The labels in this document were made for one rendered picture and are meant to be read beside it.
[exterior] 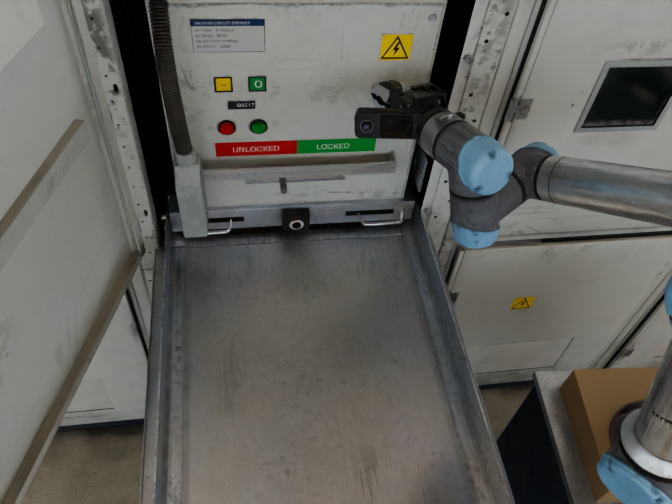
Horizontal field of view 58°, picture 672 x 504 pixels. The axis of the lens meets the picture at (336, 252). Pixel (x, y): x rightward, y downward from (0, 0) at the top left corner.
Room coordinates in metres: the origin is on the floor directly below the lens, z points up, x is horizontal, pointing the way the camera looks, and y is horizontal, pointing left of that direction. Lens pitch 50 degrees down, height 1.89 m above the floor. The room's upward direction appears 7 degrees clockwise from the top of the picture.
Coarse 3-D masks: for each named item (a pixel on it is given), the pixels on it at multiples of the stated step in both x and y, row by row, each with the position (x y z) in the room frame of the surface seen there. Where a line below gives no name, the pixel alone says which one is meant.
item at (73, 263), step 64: (0, 0) 0.65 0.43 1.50; (0, 64) 0.61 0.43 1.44; (64, 64) 0.78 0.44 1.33; (0, 128) 0.60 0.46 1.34; (64, 128) 0.73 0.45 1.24; (0, 192) 0.56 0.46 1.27; (64, 192) 0.68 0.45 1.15; (128, 192) 0.81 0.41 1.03; (0, 256) 0.49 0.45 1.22; (64, 256) 0.62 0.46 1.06; (128, 256) 0.80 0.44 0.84; (0, 320) 0.45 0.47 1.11; (64, 320) 0.56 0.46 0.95; (0, 384) 0.39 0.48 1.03; (64, 384) 0.49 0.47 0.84; (0, 448) 0.33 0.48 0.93
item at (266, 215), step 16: (176, 208) 0.88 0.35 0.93; (208, 208) 0.89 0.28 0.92; (224, 208) 0.90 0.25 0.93; (240, 208) 0.90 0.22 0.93; (256, 208) 0.91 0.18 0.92; (272, 208) 0.91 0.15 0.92; (288, 208) 0.92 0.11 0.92; (320, 208) 0.94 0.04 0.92; (336, 208) 0.95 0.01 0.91; (352, 208) 0.95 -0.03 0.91; (368, 208) 0.96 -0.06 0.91; (384, 208) 0.97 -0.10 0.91; (176, 224) 0.87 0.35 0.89; (208, 224) 0.88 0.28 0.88; (224, 224) 0.89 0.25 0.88; (240, 224) 0.90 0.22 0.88; (256, 224) 0.91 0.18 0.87; (272, 224) 0.91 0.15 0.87
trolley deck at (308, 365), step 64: (192, 256) 0.82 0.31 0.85; (256, 256) 0.84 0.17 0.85; (320, 256) 0.86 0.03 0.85; (384, 256) 0.88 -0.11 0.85; (192, 320) 0.66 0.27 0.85; (256, 320) 0.67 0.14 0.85; (320, 320) 0.69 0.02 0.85; (384, 320) 0.71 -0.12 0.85; (192, 384) 0.52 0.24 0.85; (256, 384) 0.53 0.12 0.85; (320, 384) 0.55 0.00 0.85; (384, 384) 0.56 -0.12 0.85; (192, 448) 0.40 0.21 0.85; (256, 448) 0.41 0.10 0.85; (320, 448) 0.42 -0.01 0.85; (384, 448) 0.44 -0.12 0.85; (448, 448) 0.45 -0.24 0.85
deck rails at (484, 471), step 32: (416, 256) 0.89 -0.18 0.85; (416, 288) 0.80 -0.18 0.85; (448, 320) 0.70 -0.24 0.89; (160, 352) 0.54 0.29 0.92; (448, 352) 0.65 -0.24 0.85; (160, 384) 0.48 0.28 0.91; (448, 384) 0.58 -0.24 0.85; (160, 416) 0.43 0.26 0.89; (480, 416) 0.49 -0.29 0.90; (160, 448) 0.38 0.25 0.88; (480, 448) 0.45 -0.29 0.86; (160, 480) 0.33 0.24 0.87; (480, 480) 0.40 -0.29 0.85
